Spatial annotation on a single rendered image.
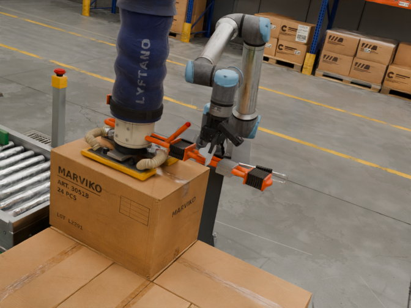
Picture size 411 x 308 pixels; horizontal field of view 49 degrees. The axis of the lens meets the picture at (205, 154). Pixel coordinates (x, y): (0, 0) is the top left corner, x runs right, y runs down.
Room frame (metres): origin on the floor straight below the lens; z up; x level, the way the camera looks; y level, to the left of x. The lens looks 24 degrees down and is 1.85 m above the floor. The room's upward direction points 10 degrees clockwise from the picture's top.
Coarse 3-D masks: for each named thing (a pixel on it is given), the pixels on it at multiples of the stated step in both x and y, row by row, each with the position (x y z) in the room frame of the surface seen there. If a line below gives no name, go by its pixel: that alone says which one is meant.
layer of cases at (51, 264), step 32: (0, 256) 1.50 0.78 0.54; (32, 256) 1.53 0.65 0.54; (64, 256) 1.57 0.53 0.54; (96, 256) 1.60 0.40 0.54; (192, 256) 1.72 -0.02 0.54; (224, 256) 1.77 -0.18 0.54; (0, 288) 1.32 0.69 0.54; (32, 288) 1.35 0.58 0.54; (64, 288) 1.38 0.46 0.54; (96, 288) 1.41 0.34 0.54; (128, 288) 1.44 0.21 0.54; (160, 288) 1.47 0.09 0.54; (192, 288) 1.50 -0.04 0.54; (224, 288) 1.54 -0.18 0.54; (256, 288) 1.58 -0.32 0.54; (288, 288) 1.61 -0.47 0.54
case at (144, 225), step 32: (64, 160) 1.74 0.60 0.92; (64, 192) 1.73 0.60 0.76; (96, 192) 1.65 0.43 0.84; (128, 192) 1.58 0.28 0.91; (160, 192) 1.56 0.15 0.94; (192, 192) 1.74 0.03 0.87; (64, 224) 1.73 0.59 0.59; (96, 224) 1.65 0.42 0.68; (128, 224) 1.57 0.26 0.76; (160, 224) 1.53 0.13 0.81; (192, 224) 1.79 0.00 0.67; (128, 256) 1.56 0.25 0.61; (160, 256) 1.57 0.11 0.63
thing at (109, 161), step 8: (88, 152) 1.75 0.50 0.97; (96, 152) 1.75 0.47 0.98; (104, 152) 1.75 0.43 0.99; (96, 160) 1.72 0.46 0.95; (104, 160) 1.71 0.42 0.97; (112, 160) 1.71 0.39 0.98; (128, 160) 1.70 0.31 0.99; (120, 168) 1.67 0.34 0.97; (128, 168) 1.67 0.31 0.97; (136, 168) 1.67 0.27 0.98; (136, 176) 1.63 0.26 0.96; (144, 176) 1.63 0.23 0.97
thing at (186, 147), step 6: (180, 138) 1.76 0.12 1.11; (174, 144) 1.71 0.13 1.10; (180, 144) 1.72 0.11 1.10; (186, 144) 1.73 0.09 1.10; (192, 144) 1.71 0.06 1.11; (168, 150) 1.70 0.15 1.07; (174, 150) 1.68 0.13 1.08; (180, 150) 1.66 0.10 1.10; (186, 150) 1.66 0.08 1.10; (174, 156) 1.67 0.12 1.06; (180, 156) 1.66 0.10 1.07; (186, 156) 1.67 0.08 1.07
